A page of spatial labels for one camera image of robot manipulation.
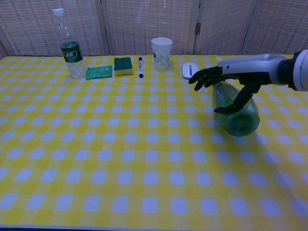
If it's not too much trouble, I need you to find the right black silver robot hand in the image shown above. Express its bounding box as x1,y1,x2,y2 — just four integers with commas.
188,53,295,115

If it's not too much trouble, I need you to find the green translucent spray bottle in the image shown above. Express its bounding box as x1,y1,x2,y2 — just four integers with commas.
213,80,261,138

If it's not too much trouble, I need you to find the clear plastic water bottle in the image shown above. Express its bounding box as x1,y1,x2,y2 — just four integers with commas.
52,8,86,78

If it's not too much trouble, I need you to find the white computer mouse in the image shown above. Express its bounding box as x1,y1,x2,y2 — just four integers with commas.
181,62,200,80

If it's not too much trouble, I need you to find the white paper cup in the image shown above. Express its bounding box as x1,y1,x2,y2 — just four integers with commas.
151,37,173,70

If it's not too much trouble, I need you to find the woven folding screen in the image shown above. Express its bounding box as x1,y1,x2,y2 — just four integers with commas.
0,0,308,60

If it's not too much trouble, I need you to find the green and yellow sponge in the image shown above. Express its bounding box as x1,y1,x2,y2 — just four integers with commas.
113,57,134,77

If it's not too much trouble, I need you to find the yellow white checkered tablecloth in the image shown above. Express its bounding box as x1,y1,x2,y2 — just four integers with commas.
0,54,308,230

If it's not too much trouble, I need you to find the green card packet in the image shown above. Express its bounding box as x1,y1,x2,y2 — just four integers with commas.
85,65,113,80

